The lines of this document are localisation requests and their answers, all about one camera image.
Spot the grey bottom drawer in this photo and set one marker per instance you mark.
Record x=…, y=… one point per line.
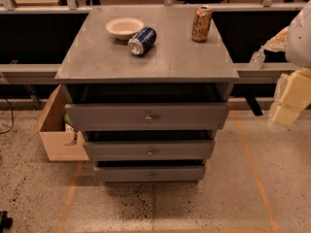
x=150, y=174

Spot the black object on floor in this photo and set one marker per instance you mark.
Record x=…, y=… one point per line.
x=5, y=221

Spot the white bowl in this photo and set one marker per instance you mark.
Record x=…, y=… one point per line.
x=123, y=28

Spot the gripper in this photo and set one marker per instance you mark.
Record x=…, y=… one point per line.
x=299, y=39

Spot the grey drawer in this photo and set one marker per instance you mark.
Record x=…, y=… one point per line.
x=149, y=150
x=158, y=116
x=150, y=174

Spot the grey middle drawer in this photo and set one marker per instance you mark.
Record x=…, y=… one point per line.
x=149, y=150

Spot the clear sanitizer bottle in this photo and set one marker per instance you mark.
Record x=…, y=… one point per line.
x=257, y=59

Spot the grey top drawer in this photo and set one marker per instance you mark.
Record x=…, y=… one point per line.
x=158, y=116

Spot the green item in box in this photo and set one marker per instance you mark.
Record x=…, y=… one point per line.
x=67, y=120

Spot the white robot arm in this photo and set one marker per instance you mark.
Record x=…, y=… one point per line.
x=295, y=40

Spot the grey metal railing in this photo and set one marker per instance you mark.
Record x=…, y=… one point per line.
x=42, y=73

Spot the gold drink can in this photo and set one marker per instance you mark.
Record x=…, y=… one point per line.
x=201, y=23

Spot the grey drawer cabinet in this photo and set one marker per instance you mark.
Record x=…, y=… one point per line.
x=100, y=69

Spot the cardboard box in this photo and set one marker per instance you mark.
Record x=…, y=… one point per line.
x=60, y=144

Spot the blue soda can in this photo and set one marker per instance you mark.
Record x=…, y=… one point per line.
x=142, y=41

